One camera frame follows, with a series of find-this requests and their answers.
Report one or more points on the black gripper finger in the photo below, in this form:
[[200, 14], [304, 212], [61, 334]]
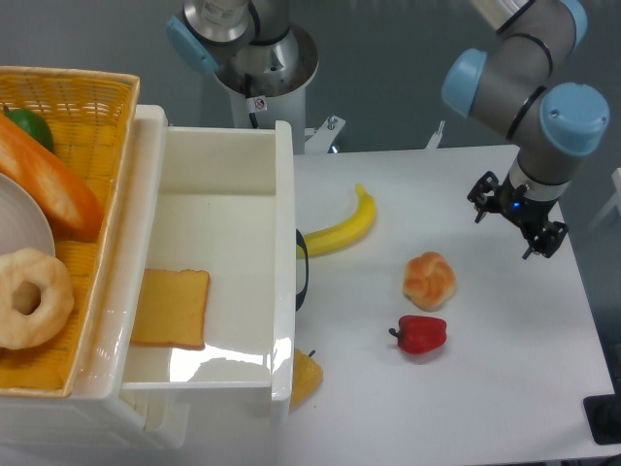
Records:
[[484, 196], [544, 239]]

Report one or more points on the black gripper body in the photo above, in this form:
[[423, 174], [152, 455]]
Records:
[[520, 210]]

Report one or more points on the white drawer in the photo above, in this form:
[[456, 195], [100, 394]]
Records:
[[225, 205]]

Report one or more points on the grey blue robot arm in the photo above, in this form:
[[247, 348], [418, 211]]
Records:
[[555, 128]]

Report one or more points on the white drawer cabinet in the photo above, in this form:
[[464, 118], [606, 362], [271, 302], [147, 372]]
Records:
[[99, 412]]

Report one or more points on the knotted bread roll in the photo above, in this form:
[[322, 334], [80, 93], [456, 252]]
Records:
[[429, 281]]

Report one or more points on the red bell pepper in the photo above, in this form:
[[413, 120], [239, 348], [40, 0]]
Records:
[[419, 334]]

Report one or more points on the yellow banana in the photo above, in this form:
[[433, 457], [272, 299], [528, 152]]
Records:
[[348, 231]]

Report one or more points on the black device at edge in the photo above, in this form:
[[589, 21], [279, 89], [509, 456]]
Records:
[[603, 415]]

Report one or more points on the yellow bell pepper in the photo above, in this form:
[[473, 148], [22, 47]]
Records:
[[307, 376]]

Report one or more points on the toast bread slice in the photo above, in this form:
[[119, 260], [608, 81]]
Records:
[[171, 309]]

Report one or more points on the yellow woven basket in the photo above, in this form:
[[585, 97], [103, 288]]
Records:
[[90, 114]]

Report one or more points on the orange baguette bread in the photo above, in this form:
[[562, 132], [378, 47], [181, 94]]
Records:
[[69, 204]]

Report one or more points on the green pepper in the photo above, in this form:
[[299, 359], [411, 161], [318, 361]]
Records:
[[33, 124]]

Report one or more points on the white plate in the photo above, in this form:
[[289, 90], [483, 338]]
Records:
[[22, 223]]

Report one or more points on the beige bagel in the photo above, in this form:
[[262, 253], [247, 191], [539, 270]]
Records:
[[52, 278]]

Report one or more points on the white table bracket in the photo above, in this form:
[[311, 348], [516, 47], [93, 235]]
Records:
[[323, 139]]

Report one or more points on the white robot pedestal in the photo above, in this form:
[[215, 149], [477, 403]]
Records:
[[268, 83]]

